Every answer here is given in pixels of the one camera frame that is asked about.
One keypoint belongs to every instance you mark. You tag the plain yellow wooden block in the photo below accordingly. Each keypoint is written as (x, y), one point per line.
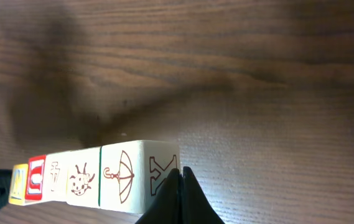
(18, 185)

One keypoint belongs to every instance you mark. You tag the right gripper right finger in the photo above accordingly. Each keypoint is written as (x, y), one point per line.
(195, 207)

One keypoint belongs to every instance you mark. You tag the white block blue edge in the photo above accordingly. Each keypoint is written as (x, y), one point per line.
(55, 177)

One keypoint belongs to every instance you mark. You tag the acorn picture wooden block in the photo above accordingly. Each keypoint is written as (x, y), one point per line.
(133, 172)

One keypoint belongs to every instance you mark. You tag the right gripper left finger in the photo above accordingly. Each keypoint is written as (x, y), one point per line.
(165, 209)

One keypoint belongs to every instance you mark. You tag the red letter wooden block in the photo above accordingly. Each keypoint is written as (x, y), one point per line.
(35, 180)

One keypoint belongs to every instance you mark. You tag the white block red bug drawing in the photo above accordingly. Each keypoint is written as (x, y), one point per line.
(83, 177)

